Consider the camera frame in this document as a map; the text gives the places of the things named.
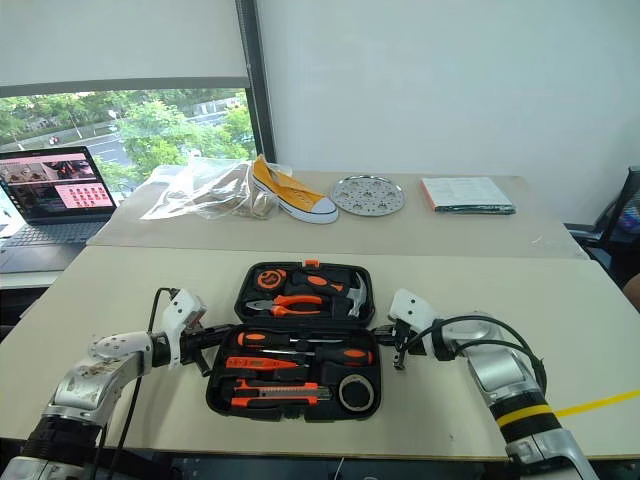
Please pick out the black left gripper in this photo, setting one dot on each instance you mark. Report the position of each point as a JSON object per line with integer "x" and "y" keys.
{"x": 195, "y": 347}

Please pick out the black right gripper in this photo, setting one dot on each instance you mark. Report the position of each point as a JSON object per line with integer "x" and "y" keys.
{"x": 405, "y": 342}

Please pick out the orange voltage tester pen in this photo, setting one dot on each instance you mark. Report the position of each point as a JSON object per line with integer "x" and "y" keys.
{"x": 255, "y": 362}

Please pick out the black electrical tape roll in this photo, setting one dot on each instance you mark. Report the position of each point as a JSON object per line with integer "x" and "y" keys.
{"x": 343, "y": 395}

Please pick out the orange black utility knife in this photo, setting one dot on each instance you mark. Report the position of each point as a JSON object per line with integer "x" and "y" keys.
{"x": 280, "y": 392}

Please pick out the black tool case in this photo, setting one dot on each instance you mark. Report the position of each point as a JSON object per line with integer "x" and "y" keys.
{"x": 295, "y": 395}

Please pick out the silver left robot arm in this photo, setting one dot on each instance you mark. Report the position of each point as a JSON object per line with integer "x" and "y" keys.
{"x": 100, "y": 375}

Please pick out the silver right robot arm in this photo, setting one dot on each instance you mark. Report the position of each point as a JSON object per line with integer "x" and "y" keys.
{"x": 505, "y": 370}

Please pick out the orange black tape measure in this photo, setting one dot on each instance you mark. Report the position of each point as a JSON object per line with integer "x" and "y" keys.
{"x": 271, "y": 279}

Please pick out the round perforated metal plate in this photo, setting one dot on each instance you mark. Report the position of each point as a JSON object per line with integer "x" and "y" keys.
{"x": 368, "y": 196}

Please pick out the clear plastic bag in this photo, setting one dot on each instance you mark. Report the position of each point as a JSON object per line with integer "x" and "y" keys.
{"x": 200, "y": 192}

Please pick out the yellow canvas sneaker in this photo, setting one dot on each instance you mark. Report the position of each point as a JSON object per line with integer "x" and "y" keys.
{"x": 297, "y": 200}

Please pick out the white paper booklet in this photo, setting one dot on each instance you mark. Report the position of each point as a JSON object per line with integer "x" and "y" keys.
{"x": 467, "y": 195}

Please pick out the open black laptop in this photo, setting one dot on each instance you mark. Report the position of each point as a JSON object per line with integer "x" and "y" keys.
{"x": 55, "y": 190}

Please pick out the yellow tape strip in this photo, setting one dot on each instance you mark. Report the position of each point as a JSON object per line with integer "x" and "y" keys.
{"x": 600, "y": 402}

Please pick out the bystander person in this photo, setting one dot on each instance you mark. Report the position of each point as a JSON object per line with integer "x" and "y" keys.
{"x": 634, "y": 287}

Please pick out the black office chair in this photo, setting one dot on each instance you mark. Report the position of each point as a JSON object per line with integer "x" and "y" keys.
{"x": 620, "y": 220}

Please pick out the white roller window blind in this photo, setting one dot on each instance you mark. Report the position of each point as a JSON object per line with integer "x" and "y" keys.
{"x": 120, "y": 40}

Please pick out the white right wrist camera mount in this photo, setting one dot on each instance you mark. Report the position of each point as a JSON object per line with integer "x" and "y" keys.
{"x": 412, "y": 307}

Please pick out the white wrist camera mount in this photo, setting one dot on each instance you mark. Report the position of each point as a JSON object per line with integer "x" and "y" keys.
{"x": 182, "y": 310}
{"x": 412, "y": 307}

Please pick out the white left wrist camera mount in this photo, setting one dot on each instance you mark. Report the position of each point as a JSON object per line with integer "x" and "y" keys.
{"x": 182, "y": 310}

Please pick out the black window frame post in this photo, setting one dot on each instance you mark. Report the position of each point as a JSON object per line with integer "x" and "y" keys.
{"x": 257, "y": 75}

